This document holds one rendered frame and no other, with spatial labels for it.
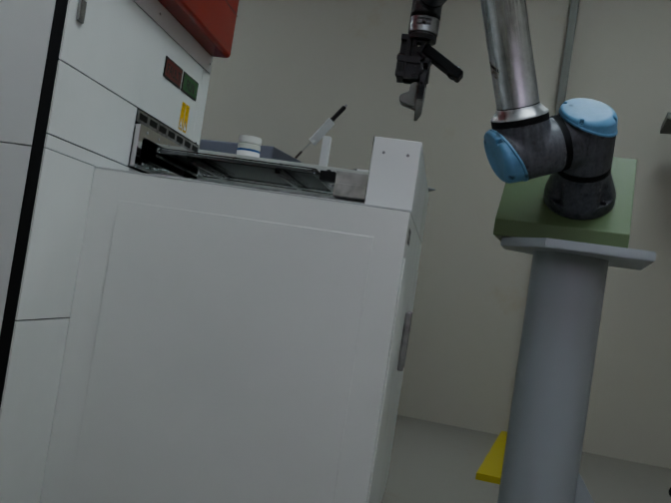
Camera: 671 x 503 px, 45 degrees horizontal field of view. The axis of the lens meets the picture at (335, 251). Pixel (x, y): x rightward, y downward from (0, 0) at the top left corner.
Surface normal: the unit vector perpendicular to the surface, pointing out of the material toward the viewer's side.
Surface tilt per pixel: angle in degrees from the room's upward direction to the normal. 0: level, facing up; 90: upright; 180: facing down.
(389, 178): 90
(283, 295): 90
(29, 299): 90
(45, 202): 90
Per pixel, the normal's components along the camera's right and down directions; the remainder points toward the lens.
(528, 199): -0.10, -0.76
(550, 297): -0.57, -0.11
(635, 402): -0.28, -0.07
